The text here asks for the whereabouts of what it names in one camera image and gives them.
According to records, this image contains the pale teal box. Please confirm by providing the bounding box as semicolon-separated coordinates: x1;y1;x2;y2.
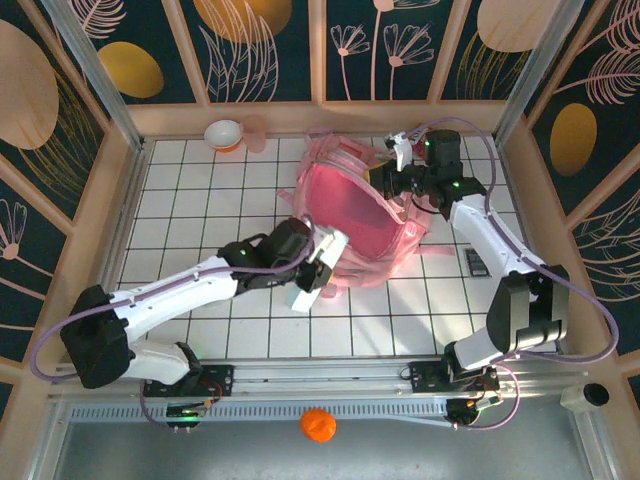
285;282;321;314

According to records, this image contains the pink backpack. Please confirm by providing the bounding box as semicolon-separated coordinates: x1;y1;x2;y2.
276;127;457;302

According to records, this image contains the small calculator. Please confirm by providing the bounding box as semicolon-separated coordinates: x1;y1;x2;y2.
464;246;489;278

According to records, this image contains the pink plastic cup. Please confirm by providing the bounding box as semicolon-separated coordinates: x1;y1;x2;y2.
242;114;268;153

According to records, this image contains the white orange bowl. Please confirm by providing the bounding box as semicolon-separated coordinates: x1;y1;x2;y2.
203;118;245;153

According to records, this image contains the orange crumpled ball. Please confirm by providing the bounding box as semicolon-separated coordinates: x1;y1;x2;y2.
299;408;337;444

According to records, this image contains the black cylinder on grey block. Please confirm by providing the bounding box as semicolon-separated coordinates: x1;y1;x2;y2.
559;382;611;414

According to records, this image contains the beige wooden enclosure frame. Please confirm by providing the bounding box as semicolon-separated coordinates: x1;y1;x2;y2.
0;0;640;436

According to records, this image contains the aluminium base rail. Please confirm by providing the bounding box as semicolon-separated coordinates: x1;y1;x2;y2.
49;354;589;401

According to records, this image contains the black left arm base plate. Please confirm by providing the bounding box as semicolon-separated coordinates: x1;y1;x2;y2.
143;363;235;399

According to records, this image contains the white slotted cable duct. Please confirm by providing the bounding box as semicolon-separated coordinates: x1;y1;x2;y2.
69;403;451;426

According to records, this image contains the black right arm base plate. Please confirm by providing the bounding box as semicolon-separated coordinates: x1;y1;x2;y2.
409;360;501;394

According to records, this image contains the aluminium frame post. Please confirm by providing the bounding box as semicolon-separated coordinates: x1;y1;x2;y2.
493;0;599;144
39;0;146;151

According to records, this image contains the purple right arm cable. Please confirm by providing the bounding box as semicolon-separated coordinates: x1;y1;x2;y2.
408;116;620;431

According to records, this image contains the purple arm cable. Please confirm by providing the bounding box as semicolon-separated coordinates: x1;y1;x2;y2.
408;116;620;431
29;219;319;429

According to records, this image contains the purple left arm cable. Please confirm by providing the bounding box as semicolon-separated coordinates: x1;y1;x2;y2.
29;219;319;429

